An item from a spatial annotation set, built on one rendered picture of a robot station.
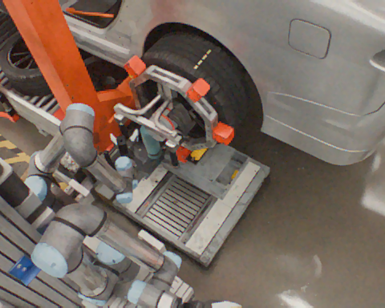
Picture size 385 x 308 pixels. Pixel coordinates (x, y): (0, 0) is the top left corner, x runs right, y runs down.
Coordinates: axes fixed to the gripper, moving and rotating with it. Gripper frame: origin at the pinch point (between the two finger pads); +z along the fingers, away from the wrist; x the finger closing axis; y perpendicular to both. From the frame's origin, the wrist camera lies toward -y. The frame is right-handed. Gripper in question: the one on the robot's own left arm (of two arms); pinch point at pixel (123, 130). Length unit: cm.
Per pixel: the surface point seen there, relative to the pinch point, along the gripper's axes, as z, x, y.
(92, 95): 17.1, -13.0, -13.4
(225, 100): -9, 55, -18
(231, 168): 3, 60, 68
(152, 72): 9.0, 22.2, -29.0
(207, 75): -1, 48, -30
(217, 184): -8, 48, 66
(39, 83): 97, -70, 41
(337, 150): -43, 103, -5
